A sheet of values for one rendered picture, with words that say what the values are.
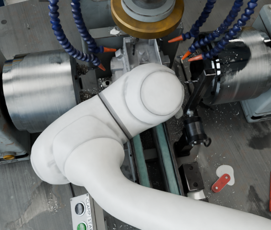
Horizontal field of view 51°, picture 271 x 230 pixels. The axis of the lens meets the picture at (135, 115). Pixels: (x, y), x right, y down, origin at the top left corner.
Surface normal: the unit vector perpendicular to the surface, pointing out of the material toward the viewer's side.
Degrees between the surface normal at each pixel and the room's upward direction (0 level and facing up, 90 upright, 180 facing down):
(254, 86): 65
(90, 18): 90
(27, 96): 32
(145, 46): 0
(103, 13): 90
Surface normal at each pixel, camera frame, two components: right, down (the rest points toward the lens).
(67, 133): -0.34, -0.50
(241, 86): 0.19, 0.62
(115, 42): 0.18, 0.91
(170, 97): 0.36, 0.16
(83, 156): -0.02, -0.04
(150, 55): 0.05, -0.39
